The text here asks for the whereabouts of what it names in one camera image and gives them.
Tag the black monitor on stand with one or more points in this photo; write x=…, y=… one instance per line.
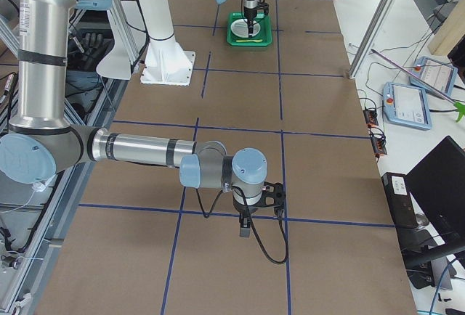
x=437, y=185

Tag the aluminium frame post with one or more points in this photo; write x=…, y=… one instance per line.
x=373, y=29

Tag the white round plate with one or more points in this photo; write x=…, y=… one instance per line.
x=239, y=28

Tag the yellow plastic spoon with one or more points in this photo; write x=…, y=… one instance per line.
x=252, y=41

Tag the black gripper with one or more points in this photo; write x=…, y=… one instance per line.
x=250, y=15
x=244, y=208

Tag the blue teach pendant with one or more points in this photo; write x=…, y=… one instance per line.
x=406, y=105
x=438, y=74

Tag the far blue teach pendant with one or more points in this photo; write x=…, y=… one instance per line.
x=438, y=74

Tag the orange connector board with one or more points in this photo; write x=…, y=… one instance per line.
x=370, y=117
x=378, y=142

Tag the black computer box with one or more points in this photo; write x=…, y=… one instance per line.
x=399, y=200

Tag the near blue teach pendant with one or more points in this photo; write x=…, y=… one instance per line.
x=406, y=105

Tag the white camera pillar with base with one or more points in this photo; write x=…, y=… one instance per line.
x=166, y=62

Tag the green plastic tray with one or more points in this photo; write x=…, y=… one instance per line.
x=265, y=33

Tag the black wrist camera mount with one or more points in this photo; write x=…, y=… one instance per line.
x=274, y=196
x=263, y=6

